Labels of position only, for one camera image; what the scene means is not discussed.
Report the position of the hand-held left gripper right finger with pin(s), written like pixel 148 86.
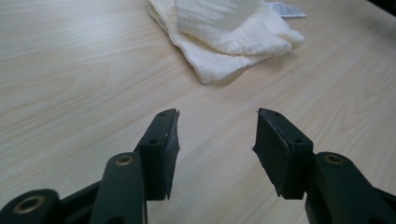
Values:
pixel 286 155

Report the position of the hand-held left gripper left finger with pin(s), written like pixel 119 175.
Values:
pixel 158 149

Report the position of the white gauze cloth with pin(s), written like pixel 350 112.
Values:
pixel 230 34

